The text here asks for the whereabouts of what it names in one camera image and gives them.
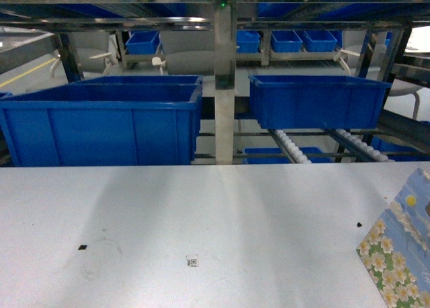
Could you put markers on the flower gift bag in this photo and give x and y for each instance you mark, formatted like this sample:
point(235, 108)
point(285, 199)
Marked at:
point(395, 251)

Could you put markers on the blue bin on rollers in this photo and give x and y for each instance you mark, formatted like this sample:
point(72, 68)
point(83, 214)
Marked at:
point(314, 101)

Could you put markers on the QR code sticker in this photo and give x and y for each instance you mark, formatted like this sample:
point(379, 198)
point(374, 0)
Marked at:
point(192, 260)

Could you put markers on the small blue bin far centre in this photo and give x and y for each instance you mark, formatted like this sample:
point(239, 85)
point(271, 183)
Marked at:
point(285, 41)

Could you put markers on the small blue bin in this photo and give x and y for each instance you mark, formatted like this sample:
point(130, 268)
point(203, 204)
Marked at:
point(318, 41)
point(285, 41)
point(145, 42)

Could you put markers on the small blue bin far left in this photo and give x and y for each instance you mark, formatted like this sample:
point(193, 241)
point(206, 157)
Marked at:
point(145, 42)

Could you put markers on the large blue bin left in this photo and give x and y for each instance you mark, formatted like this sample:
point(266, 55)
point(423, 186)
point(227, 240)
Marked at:
point(103, 125)

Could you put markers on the small blue bin far right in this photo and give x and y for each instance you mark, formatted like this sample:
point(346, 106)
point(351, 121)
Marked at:
point(318, 41)

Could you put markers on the steel vertical post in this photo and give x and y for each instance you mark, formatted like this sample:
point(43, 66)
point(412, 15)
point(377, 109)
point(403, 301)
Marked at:
point(224, 70)

